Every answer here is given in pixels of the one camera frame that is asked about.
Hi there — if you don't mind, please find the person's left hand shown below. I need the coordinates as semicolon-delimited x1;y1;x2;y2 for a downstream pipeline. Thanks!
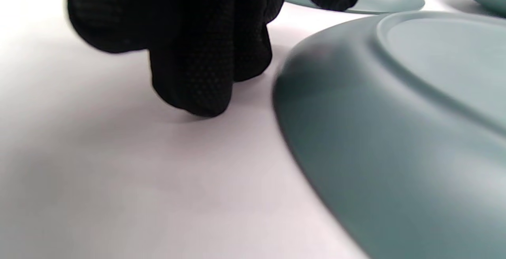
65;0;375;117

